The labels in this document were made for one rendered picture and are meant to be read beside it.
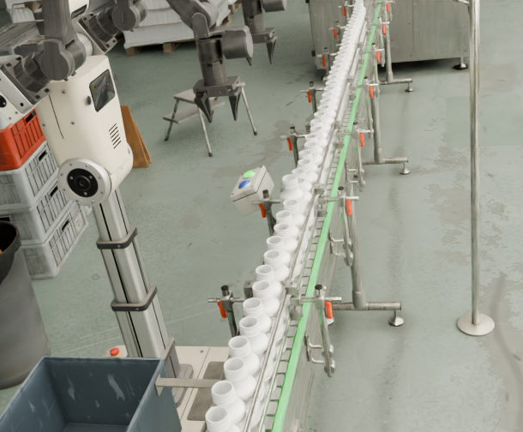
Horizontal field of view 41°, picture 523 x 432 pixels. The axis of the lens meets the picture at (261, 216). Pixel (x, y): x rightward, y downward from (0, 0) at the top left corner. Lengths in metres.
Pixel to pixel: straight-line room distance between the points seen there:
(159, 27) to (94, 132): 6.16
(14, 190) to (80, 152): 1.81
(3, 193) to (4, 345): 0.97
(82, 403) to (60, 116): 0.77
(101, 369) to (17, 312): 1.48
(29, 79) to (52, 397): 0.78
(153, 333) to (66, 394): 0.64
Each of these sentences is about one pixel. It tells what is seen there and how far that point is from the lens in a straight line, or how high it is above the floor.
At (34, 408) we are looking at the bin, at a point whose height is 0.87.
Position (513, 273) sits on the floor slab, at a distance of 3.46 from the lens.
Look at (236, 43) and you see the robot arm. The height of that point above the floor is 1.55.
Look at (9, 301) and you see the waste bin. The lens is 3.10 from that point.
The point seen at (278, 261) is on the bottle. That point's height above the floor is 1.15.
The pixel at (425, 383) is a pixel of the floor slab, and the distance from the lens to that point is 2.85.
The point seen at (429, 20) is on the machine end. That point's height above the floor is 0.45.
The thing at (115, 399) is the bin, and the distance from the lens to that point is 1.76.
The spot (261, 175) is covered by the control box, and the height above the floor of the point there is 1.12.
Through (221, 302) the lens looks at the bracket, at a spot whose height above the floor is 1.08.
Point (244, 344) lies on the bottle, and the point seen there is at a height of 1.15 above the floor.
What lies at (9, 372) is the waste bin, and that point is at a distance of 3.28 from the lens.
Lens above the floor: 1.94
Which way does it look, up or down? 28 degrees down
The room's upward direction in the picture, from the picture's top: 10 degrees counter-clockwise
